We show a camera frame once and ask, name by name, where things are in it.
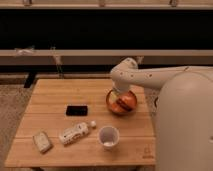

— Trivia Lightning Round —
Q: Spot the orange ceramic bowl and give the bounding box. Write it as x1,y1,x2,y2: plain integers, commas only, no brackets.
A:
106,90,137,115

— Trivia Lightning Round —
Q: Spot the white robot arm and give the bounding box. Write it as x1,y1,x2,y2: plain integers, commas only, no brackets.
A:
110,58,213,171

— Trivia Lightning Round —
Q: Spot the white paper cup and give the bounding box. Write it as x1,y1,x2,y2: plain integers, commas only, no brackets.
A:
98,126,120,150

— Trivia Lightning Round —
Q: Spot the black rectangular phone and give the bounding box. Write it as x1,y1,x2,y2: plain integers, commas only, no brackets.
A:
66,105,88,116

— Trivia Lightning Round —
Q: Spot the wooden table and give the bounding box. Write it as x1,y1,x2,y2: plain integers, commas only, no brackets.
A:
5,79,155,168

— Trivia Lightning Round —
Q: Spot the long metal rail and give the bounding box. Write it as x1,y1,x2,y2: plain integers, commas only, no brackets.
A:
0,49,213,65

